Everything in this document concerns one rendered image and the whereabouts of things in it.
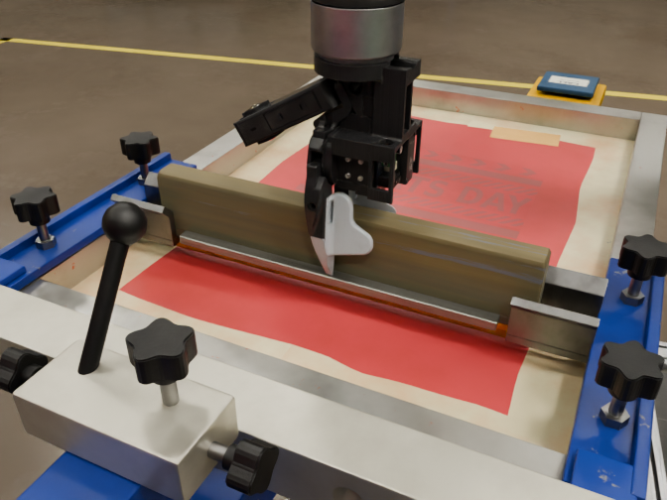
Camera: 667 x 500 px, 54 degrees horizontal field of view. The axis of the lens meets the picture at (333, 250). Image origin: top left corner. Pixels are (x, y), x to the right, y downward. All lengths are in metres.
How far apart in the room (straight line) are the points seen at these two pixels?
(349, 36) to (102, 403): 0.31
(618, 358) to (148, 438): 0.31
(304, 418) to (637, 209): 0.53
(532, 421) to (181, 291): 0.37
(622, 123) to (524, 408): 0.64
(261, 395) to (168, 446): 0.09
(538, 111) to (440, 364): 0.62
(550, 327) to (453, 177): 0.39
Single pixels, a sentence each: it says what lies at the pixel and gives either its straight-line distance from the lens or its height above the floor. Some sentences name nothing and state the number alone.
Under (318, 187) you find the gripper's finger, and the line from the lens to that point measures 0.57.
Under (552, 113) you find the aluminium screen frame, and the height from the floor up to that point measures 0.98.
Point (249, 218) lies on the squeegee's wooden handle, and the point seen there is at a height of 1.03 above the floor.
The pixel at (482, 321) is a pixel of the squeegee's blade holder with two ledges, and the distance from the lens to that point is 0.60.
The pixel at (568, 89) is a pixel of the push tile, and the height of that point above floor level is 0.97.
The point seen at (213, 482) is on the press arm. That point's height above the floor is 0.92.
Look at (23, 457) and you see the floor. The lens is 1.94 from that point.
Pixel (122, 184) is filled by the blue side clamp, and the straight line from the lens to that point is 0.83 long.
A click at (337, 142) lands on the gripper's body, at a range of 0.56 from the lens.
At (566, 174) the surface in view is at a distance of 0.99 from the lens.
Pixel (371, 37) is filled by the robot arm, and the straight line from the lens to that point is 0.52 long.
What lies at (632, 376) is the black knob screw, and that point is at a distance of 0.48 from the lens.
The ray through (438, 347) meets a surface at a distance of 0.63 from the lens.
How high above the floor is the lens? 1.36
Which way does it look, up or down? 33 degrees down
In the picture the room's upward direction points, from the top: straight up
